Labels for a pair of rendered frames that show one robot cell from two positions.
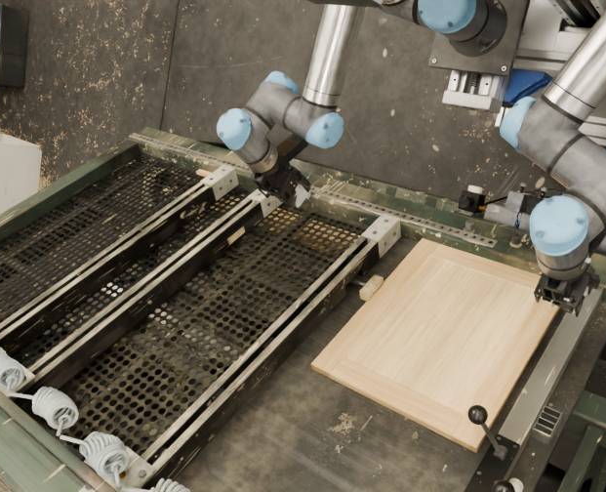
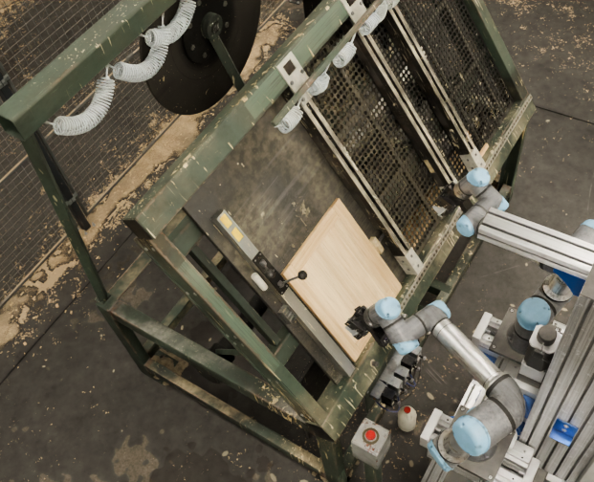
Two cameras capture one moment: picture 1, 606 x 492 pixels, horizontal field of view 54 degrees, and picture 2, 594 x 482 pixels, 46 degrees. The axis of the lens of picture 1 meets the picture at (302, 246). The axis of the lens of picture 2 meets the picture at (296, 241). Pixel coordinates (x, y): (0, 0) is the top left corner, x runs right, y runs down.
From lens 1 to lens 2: 1.45 m
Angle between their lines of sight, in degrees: 12
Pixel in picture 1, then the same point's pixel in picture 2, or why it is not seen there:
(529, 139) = (429, 309)
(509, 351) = (325, 311)
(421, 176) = (455, 316)
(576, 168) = (411, 322)
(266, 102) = (489, 197)
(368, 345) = (343, 233)
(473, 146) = not seen: hidden behind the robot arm
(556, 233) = (384, 304)
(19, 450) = (324, 31)
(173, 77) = not seen: outside the picture
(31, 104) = not seen: outside the picture
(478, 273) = not seen: hidden behind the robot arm
